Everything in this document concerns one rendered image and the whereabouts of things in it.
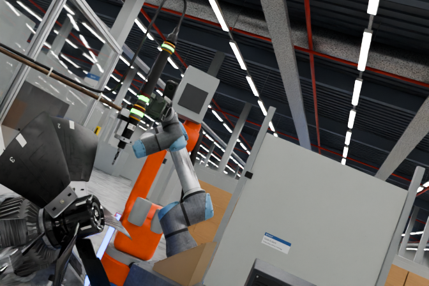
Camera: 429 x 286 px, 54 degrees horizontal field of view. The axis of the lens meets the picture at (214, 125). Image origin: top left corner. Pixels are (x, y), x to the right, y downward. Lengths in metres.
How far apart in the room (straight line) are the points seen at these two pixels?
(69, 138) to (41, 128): 0.30
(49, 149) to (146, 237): 4.06
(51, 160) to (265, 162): 2.18
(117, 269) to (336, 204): 2.88
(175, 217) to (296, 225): 1.36
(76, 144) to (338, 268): 2.26
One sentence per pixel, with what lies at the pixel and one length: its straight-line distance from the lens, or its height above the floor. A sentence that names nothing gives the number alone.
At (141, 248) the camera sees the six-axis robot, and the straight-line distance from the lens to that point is 5.22.
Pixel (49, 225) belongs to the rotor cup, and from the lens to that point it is 1.31.
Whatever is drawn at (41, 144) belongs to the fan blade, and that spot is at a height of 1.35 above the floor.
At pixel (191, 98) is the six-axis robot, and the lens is 5.28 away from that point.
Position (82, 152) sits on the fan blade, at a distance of 1.46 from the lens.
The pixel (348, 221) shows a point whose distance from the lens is 3.24.
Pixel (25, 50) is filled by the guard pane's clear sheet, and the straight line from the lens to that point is 2.10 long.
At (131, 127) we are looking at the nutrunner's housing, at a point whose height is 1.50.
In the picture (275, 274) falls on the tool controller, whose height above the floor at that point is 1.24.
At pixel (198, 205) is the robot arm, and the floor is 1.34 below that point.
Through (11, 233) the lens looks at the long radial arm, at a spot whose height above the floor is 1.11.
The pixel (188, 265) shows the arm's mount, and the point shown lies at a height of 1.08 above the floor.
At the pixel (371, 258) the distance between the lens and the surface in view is 3.30.
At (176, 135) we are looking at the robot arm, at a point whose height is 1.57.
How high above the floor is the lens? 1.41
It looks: 9 degrees up
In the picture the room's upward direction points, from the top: 24 degrees clockwise
